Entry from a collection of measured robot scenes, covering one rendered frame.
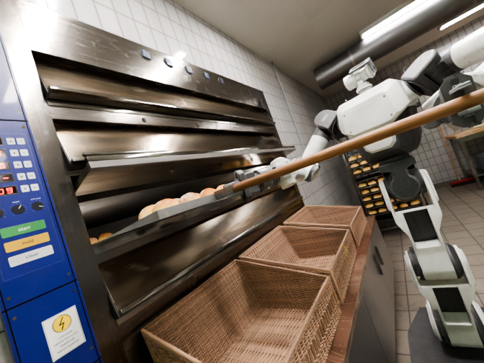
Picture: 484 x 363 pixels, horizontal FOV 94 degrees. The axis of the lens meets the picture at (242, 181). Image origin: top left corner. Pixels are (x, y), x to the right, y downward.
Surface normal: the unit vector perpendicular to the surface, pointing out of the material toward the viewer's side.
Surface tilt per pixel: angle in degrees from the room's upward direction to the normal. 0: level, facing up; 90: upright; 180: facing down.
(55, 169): 90
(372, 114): 90
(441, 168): 90
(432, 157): 90
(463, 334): 98
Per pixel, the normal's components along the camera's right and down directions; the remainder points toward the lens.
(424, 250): -0.47, 0.29
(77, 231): 0.77, -0.30
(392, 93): -0.15, -0.09
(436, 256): -0.54, 0.07
